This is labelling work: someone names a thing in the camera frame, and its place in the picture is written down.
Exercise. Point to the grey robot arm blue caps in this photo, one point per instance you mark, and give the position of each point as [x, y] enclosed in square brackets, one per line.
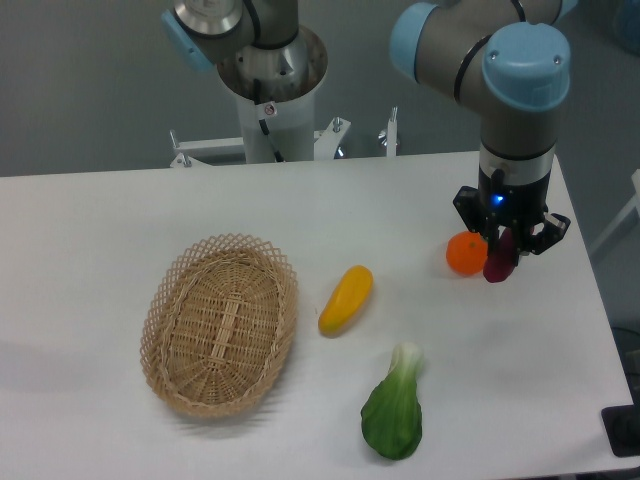
[503, 60]

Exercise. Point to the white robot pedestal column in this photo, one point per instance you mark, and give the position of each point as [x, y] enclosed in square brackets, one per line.
[277, 86]

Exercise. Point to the green bok choy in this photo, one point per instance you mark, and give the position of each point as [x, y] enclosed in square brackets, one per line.
[391, 418]

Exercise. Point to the white frame at right edge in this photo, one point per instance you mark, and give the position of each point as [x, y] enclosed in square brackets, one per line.
[620, 225]

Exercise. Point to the black box at table edge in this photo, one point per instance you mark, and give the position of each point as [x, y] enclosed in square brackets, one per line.
[622, 428]

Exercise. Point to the purple sweet potato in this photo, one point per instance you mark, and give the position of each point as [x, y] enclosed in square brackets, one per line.
[500, 262]

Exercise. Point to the yellow mango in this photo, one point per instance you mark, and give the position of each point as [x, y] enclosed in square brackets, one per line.
[347, 299]

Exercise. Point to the woven wicker basket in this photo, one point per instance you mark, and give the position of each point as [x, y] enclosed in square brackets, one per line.
[220, 326]

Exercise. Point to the white metal base frame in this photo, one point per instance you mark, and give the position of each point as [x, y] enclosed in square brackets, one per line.
[284, 145]

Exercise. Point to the orange tangerine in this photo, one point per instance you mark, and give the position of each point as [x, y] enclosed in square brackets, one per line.
[466, 253]

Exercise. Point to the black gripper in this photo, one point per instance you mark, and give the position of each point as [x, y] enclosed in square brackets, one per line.
[512, 193]

